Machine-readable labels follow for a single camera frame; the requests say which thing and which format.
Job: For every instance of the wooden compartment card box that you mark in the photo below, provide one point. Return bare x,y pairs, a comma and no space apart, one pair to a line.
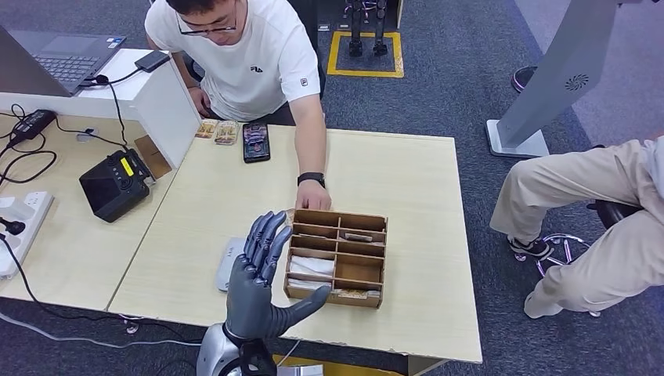
358,270

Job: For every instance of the small picture card stack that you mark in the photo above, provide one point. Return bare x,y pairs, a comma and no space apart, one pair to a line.
206,129

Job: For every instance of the grey brown boxed card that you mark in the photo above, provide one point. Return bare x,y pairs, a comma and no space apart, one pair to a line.
359,237

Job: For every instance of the standing humanoid robot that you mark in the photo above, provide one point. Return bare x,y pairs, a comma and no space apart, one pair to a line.
356,46

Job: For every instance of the grey kiosk stand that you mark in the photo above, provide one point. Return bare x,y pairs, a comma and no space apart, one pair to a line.
565,67

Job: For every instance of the yellow floor tape square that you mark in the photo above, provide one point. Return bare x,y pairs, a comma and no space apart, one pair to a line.
363,73

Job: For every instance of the dark shoe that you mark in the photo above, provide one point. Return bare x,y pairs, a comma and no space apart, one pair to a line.
521,79

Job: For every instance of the pale grey card reader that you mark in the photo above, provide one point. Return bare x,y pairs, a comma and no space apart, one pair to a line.
228,259

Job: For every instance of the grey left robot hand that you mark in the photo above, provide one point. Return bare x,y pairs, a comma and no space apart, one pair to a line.
251,301

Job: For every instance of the thick white card stack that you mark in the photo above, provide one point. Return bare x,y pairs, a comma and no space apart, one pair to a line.
311,266

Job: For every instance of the person's left hand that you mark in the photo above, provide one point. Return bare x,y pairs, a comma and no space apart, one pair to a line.
313,198

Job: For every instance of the person's right hand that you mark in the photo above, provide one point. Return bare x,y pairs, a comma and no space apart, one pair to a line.
201,101

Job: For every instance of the white raised counter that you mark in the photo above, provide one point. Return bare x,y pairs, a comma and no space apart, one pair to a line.
161,114

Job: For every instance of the dark grey laptop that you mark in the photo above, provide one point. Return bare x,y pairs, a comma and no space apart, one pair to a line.
62,59

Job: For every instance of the thin white card stack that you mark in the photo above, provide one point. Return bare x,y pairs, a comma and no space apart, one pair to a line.
306,284

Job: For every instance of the black power adapter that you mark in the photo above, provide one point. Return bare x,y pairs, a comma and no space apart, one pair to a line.
32,126

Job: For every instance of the brown cardboard piece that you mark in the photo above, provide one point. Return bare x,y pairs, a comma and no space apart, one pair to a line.
154,158

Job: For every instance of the person's right forearm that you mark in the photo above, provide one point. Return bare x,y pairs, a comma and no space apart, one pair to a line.
184,70

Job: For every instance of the pale desk leg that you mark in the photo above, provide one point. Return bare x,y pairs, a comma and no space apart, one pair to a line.
423,367

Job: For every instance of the person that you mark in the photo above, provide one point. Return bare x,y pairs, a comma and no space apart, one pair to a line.
570,207
244,72

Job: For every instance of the thin-framed eyeglasses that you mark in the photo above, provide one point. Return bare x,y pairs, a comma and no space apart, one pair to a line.
207,28

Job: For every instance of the black smartphone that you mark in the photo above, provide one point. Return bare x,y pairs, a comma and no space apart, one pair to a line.
256,142

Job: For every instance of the large picture card stack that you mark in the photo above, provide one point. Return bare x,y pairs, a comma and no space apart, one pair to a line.
226,133

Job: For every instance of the yellow boxed picture card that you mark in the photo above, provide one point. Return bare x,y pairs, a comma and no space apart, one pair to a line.
358,294

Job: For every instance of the black flat hub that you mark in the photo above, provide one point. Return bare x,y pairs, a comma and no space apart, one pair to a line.
152,61

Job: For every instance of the person's left forearm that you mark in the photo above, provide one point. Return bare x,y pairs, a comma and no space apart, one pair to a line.
311,145

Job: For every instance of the black device with yellow label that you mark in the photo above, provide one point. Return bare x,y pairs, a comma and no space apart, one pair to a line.
114,187

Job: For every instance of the black wristwatch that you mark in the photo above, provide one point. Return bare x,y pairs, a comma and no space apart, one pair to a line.
311,179

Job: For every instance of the white power strip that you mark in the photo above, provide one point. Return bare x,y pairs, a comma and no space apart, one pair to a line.
23,228

